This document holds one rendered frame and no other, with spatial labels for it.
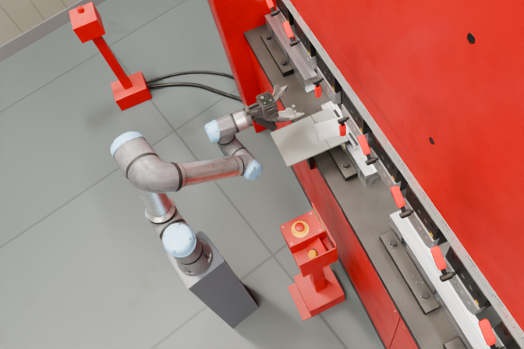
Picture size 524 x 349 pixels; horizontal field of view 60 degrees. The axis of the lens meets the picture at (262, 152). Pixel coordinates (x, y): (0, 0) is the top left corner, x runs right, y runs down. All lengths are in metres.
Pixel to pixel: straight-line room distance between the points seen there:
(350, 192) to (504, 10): 1.22
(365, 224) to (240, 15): 1.24
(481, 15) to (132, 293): 2.48
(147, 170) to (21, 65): 3.24
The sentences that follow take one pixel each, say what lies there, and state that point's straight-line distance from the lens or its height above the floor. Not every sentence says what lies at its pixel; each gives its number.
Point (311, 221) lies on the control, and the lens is 1.88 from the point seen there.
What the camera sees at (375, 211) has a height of 0.88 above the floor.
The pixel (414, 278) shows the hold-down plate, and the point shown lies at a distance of 1.68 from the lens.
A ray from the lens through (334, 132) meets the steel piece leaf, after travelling 1.82.
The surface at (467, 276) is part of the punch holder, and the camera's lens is 1.27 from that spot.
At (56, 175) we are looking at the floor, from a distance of 3.54.
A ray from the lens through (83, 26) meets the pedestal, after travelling 3.11.
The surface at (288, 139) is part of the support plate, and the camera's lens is 1.82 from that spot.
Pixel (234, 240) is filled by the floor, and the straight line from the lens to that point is 2.77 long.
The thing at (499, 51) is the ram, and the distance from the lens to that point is 0.75.
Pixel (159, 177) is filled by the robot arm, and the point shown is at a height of 1.38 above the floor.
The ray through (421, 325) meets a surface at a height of 0.88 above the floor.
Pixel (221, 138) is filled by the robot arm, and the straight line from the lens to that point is 1.64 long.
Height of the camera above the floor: 2.50
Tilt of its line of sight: 56 degrees down
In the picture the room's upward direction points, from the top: 18 degrees counter-clockwise
